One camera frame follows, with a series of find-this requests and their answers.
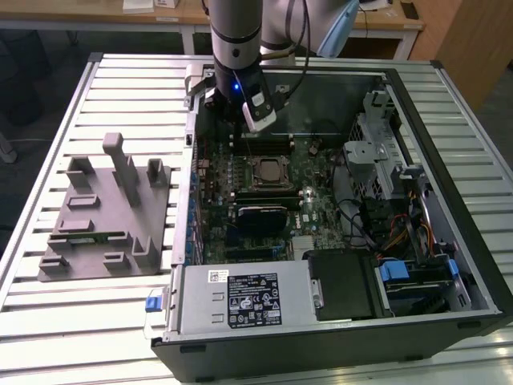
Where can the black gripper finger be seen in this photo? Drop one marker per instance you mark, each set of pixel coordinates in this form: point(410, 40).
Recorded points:
point(237, 130)

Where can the silver square CPU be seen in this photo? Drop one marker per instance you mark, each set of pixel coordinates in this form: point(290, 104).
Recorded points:
point(272, 170)

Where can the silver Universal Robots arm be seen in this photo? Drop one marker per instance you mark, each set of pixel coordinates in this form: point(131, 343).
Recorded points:
point(234, 32)

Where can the black RAM slot bank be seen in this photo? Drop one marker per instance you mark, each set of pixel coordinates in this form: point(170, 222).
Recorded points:
point(264, 199)
point(272, 145)

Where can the black graphics card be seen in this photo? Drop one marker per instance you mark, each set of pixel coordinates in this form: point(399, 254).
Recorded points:
point(260, 222)

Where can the green motherboard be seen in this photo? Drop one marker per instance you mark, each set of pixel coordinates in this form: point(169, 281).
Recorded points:
point(320, 192)

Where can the white labelled box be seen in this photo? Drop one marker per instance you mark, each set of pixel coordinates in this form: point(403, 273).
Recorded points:
point(166, 3)

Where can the white paper sheet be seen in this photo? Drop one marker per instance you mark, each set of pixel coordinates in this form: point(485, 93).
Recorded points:
point(137, 5)

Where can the metal drive cage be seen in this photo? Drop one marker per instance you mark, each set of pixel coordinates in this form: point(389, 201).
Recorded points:
point(362, 154)

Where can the silver chipset heatsink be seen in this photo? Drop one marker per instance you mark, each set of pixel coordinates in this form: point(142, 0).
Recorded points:
point(303, 246)

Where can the grey parts rack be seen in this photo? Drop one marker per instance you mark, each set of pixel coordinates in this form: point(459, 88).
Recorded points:
point(104, 192)

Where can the wooden desk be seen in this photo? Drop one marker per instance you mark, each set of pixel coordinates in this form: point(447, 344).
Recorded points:
point(80, 14)

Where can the grey power supply unit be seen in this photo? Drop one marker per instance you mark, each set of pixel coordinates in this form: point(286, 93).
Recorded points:
point(200, 297)

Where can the green RAM stick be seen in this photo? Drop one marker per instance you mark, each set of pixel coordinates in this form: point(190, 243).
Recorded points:
point(100, 236)

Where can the black drive box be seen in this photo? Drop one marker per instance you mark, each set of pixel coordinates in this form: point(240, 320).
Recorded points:
point(344, 284)

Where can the blue case latch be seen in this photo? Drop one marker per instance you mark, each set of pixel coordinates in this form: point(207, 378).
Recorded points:
point(152, 305)

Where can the small black device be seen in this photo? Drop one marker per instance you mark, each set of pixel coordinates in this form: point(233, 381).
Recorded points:
point(409, 10)

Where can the hard disk in blue carrier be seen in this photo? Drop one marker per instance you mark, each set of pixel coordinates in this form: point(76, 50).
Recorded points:
point(393, 272)

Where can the open black PC case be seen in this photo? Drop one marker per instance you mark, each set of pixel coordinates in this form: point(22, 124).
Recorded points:
point(280, 361)

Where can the wooden cabinet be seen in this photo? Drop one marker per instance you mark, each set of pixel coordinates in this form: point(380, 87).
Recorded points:
point(473, 48)

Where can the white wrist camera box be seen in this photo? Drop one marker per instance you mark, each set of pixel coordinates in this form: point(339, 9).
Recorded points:
point(260, 120)

